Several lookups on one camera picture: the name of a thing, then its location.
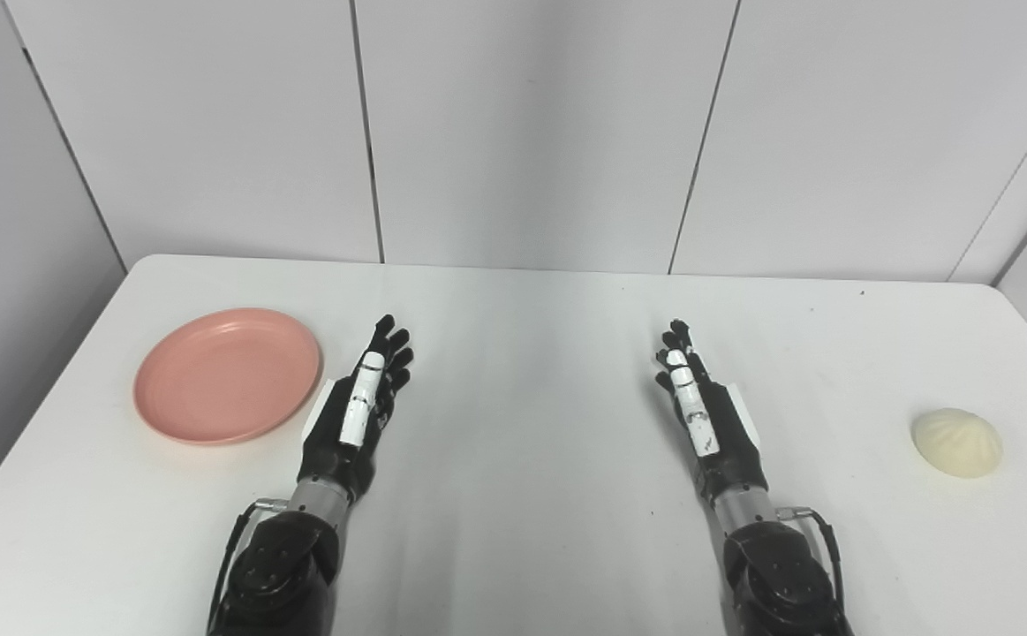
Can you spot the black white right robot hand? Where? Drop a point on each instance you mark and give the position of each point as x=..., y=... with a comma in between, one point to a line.
x=725, y=442

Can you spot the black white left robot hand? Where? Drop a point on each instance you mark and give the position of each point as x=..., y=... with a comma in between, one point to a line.
x=341, y=450

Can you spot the pink round plate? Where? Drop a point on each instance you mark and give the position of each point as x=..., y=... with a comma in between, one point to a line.
x=227, y=375

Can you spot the cream steamed bun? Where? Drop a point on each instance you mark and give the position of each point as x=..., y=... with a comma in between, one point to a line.
x=957, y=443

